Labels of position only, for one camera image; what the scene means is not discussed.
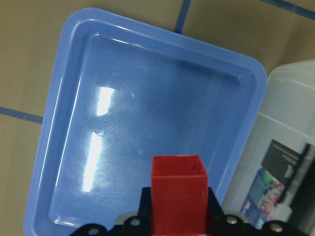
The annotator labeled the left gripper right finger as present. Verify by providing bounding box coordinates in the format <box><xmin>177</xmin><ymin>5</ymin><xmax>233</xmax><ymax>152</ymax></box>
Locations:
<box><xmin>207</xmin><ymin>187</ymin><xmax>223</xmax><ymax>219</ymax></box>

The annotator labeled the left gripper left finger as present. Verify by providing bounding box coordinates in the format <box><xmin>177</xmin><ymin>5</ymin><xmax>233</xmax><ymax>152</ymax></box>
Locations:
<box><xmin>138</xmin><ymin>187</ymin><xmax>152</xmax><ymax>220</ymax></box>

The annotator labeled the red block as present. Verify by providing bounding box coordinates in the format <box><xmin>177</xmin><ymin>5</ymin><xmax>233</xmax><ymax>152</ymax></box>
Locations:
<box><xmin>151</xmin><ymin>155</ymin><xmax>208</xmax><ymax>236</ymax></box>

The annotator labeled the clear plastic storage box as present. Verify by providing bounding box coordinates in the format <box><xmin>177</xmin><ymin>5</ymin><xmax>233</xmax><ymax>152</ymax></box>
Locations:
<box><xmin>223</xmin><ymin>60</ymin><xmax>315</xmax><ymax>229</ymax></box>

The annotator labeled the blue plastic tray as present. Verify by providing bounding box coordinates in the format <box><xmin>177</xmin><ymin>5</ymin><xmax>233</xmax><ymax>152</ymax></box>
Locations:
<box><xmin>24</xmin><ymin>8</ymin><xmax>267</xmax><ymax>236</ymax></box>

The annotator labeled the black box handle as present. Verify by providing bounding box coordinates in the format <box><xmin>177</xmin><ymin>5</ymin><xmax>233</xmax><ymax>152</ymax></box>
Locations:
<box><xmin>280</xmin><ymin>142</ymin><xmax>315</xmax><ymax>209</ymax></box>

